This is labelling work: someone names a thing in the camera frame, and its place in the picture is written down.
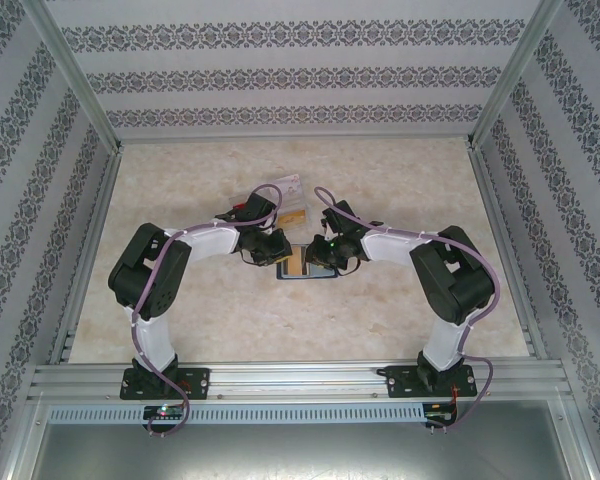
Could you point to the aluminium mounting rail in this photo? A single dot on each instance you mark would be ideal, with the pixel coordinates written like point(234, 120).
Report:
point(290, 382)

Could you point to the left white camera bracket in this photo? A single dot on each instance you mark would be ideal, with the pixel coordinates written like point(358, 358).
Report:
point(268, 229)

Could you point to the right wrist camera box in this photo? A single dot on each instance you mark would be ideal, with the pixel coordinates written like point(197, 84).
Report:
point(340, 215)

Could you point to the gold credit card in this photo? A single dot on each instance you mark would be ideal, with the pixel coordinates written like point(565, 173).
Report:
point(292, 267)
point(294, 218)

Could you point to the clear plastic organizer box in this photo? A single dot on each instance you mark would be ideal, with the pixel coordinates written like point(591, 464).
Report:
point(300, 205)

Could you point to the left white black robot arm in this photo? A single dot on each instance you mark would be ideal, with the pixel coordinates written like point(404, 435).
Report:
point(161, 345)

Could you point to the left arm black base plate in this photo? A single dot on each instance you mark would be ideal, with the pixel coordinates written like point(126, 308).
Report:
point(197, 382)

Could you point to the grey metal panel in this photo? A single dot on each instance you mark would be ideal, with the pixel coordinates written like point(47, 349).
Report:
point(300, 450)

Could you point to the aluminium frame post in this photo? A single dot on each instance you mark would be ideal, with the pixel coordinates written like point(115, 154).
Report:
point(577, 440)
point(515, 75)
point(75, 75)
point(20, 440)

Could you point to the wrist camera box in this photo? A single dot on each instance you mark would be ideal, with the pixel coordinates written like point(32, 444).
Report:
point(340, 215)
point(257, 206)

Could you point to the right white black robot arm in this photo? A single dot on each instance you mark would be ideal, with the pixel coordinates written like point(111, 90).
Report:
point(442, 345)

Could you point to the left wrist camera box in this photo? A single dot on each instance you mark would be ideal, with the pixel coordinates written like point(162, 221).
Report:
point(257, 206)

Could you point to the blue card holder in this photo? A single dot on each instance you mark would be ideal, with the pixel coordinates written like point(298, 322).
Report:
point(320, 272)

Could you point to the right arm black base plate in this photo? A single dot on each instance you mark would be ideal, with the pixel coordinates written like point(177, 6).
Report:
point(400, 382)

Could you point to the aluminium side rail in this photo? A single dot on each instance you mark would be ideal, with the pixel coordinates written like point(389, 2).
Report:
point(510, 255)
point(85, 255)

